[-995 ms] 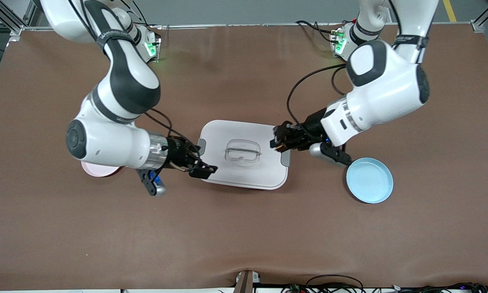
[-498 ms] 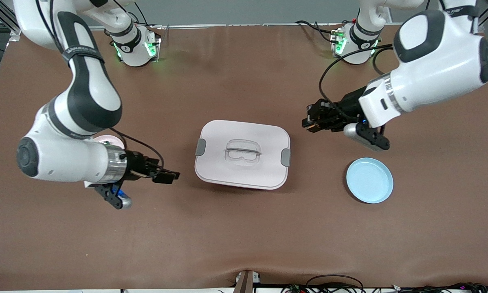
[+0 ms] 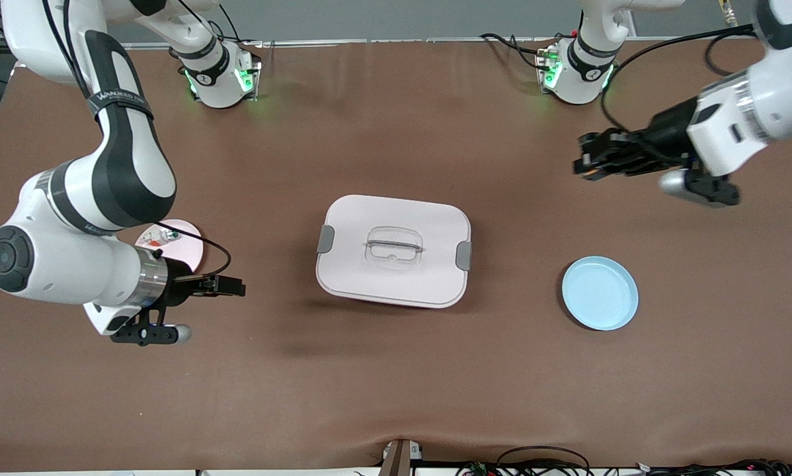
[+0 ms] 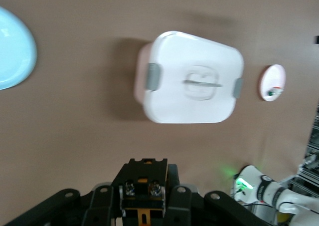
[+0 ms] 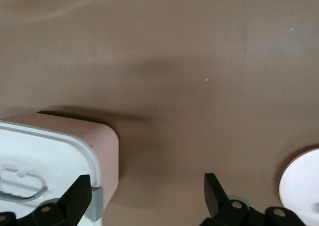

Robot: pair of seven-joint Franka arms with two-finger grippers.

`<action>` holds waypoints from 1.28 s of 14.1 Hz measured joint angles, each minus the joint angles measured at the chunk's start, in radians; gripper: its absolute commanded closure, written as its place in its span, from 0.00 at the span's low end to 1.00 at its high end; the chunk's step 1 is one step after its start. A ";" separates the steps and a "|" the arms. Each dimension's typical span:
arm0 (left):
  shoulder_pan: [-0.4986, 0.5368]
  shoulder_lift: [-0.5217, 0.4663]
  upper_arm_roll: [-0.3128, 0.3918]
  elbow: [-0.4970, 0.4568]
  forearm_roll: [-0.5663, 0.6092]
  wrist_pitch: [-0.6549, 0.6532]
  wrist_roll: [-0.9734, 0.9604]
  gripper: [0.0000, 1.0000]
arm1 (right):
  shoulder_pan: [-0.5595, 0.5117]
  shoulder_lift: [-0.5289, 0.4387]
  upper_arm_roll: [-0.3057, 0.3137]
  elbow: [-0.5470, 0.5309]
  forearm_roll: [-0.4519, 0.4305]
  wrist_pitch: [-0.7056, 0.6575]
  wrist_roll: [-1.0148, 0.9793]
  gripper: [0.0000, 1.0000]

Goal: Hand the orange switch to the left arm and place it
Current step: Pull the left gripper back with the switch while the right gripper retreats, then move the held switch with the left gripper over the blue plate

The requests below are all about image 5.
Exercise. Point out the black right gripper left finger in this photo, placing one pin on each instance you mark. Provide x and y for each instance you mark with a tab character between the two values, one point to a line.
72	201

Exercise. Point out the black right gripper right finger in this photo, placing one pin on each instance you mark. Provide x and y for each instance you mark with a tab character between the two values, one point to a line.
219	206

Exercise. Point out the white lidded storage box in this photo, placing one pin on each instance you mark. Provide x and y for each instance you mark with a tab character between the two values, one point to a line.
49	151

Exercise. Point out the pink round plate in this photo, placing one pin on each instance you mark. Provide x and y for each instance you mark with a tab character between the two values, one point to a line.
301	178

